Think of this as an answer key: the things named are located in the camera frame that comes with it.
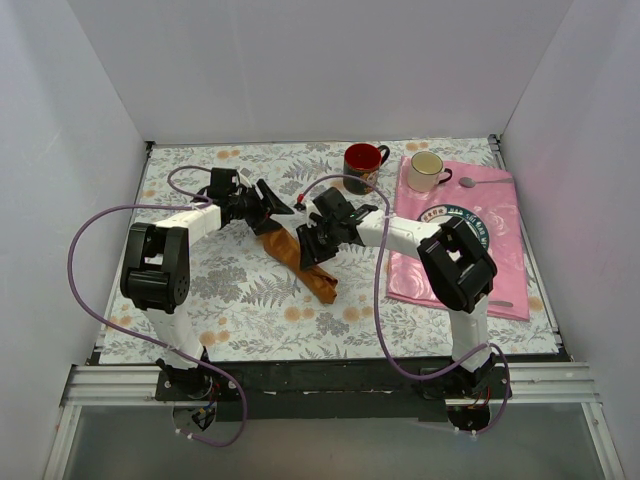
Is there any orange brown cloth napkin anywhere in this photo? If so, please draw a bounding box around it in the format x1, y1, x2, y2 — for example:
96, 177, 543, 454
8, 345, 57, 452
257, 227, 338, 304

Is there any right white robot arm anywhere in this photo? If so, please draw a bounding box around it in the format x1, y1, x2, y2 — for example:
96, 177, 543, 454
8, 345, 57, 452
295, 188, 497, 398

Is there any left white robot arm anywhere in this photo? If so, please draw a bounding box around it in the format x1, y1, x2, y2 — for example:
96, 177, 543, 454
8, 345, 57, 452
120, 168, 294, 400

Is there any floral tablecloth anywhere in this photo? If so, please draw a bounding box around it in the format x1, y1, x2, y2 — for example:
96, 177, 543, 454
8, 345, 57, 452
100, 138, 561, 364

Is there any black red floral mug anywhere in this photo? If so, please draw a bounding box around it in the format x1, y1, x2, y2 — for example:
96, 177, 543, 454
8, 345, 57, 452
343, 143, 390, 195

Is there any cream enamel cup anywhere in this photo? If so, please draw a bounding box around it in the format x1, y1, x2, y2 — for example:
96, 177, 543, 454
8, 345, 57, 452
407, 151, 453, 193

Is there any white plate blue rim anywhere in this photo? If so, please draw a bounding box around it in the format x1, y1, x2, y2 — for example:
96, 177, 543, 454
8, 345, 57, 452
417, 204, 490, 250

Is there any silver spoon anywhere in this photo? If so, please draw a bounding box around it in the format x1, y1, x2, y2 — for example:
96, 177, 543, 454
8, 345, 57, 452
458, 177, 514, 189

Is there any pink floral placemat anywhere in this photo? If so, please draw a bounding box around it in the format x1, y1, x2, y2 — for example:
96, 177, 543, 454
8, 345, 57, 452
394, 156, 530, 322

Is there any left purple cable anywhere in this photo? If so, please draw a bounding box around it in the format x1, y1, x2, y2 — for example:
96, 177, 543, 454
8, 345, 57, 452
67, 165, 249, 447

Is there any purple cable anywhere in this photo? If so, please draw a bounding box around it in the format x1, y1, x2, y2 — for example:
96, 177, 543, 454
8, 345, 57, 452
67, 165, 249, 447
295, 174, 511, 435

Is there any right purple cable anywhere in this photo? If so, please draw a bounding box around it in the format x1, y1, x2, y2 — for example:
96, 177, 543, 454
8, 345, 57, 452
295, 174, 511, 435

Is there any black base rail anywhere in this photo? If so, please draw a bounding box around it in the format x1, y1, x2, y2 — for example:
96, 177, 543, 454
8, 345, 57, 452
155, 358, 507, 422

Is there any aluminium frame rail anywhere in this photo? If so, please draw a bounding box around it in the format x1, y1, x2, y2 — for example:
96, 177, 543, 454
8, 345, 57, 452
43, 365, 160, 479

